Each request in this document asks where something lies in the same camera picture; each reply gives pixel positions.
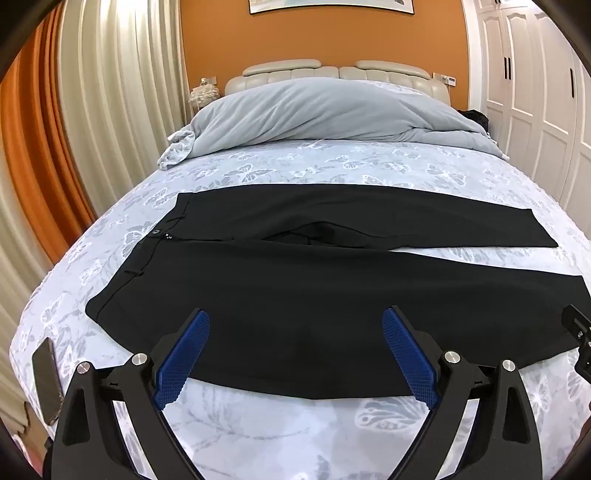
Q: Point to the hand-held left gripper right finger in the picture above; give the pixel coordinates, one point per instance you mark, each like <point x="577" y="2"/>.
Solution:
<point x="411" y="355"/>

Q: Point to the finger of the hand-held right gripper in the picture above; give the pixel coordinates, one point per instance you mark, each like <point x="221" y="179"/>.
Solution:
<point x="577" y="323"/>

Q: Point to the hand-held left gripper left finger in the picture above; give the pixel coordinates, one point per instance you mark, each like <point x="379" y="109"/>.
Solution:
<point x="182" y="355"/>

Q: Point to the black pants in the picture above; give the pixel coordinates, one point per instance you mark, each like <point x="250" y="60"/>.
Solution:
<point x="277" y="300"/>

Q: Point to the black smartphone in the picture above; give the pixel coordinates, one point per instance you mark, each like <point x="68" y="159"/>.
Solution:
<point x="46" y="383"/>

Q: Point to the butterfly print bed sheet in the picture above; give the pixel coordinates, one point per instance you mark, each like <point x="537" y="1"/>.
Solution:
<point x="300" y="161"/>

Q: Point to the dark cloth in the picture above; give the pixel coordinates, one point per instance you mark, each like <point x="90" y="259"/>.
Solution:
<point x="475" y="121"/>

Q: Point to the white wardrobe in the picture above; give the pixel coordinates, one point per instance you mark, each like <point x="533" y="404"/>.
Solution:
<point x="521" y="92"/>

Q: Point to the orange curtain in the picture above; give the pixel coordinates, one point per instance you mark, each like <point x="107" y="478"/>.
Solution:
<point x="41" y="161"/>

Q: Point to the grey duvet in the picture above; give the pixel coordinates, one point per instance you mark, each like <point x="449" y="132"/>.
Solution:
<point x="323" y="110"/>

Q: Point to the white flower decoration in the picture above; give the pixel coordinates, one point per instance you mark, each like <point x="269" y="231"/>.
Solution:
<point x="203" y="94"/>

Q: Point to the white pleated curtain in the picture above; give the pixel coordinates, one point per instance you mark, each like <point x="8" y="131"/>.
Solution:
<point x="124" y="92"/>

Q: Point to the cream padded headboard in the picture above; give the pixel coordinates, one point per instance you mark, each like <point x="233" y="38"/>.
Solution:
<point x="286" y="69"/>

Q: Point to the wall switch panel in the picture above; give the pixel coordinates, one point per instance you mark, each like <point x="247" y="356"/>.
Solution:
<point x="210" y="81"/>
<point x="445" y="79"/>

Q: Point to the framed wall picture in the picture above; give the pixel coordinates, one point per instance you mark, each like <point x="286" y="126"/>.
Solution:
<point x="332" y="5"/>

